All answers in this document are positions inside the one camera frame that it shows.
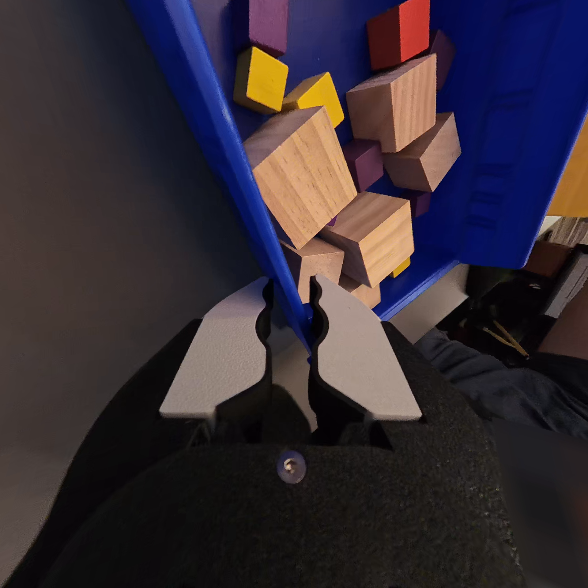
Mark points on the pile of coloured wooden cubes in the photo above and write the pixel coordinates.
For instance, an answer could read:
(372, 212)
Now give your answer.
(349, 151)

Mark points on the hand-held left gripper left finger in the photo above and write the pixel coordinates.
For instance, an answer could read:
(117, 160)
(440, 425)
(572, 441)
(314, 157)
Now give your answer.
(216, 363)

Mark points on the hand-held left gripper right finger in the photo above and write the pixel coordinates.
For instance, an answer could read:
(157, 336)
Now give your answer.
(367, 363)

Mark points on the person's dark clothing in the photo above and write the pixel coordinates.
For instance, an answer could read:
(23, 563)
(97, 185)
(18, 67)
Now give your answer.
(519, 390)

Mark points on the blue plastic box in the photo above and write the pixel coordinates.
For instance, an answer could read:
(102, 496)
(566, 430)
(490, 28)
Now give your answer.
(505, 115)

